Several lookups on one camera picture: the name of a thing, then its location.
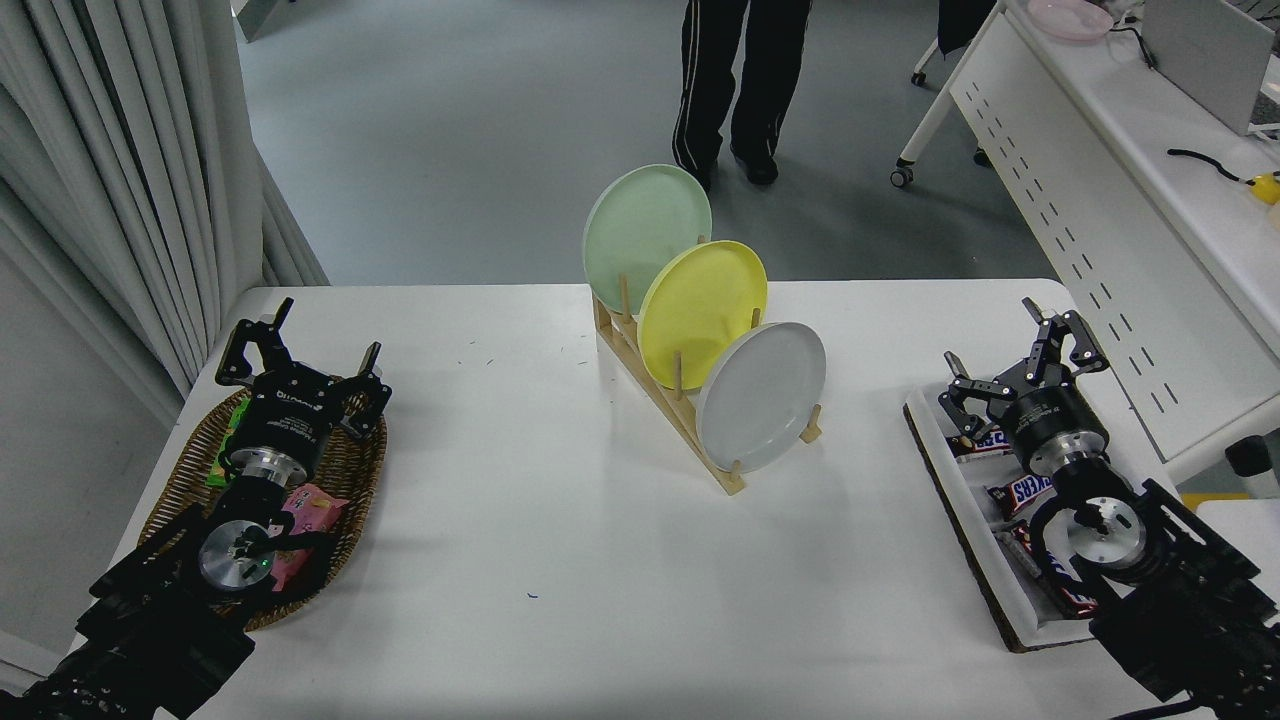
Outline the snickers bar with latin print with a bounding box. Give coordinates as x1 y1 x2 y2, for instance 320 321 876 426
986 474 1057 520

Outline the grey laptop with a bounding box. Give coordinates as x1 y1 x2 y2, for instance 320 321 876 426
1140 0 1280 137

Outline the grey curtain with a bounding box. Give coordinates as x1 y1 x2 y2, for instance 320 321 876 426
0 0 331 426

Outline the pale green plate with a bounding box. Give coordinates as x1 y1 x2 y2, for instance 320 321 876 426
582 163 714 317

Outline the wooden plate rack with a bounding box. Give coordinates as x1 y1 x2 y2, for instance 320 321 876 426
592 275 824 497

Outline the brown wicker basket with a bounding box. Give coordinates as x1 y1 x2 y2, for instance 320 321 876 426
138 385 389 633

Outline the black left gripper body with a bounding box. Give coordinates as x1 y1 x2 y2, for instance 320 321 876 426
233 365 348 469

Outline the light grey plate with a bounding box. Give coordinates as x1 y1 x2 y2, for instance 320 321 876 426
696 321 828 474

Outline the person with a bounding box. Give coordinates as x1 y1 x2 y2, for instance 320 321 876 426
672 0 813 191

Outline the thin black cable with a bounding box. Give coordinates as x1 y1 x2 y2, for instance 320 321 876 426
1105 20 1159 71

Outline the white foam tray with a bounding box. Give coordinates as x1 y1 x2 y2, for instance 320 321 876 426
903 378 1181 654

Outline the white desk with slotted panel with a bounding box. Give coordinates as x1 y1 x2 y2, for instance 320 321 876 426
890 0 1280 486

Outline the yellow plate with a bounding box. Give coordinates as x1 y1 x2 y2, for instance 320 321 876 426
637 240 769 391

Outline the snickers bar with chinese print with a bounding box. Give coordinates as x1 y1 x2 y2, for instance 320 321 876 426
998 520 1103 619
948 427 1013 458

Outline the pink snack packet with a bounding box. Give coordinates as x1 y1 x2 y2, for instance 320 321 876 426
268 484 351 593

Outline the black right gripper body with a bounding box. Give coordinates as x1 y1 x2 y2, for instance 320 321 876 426
1003 385 1109 466

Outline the small white table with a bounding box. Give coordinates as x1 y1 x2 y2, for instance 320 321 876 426
1195 497 1280 601

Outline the green snack packet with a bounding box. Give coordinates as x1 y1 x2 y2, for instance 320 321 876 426
205 398 251 489

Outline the pink plate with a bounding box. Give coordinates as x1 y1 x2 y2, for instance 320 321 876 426
1027 0 1116 42

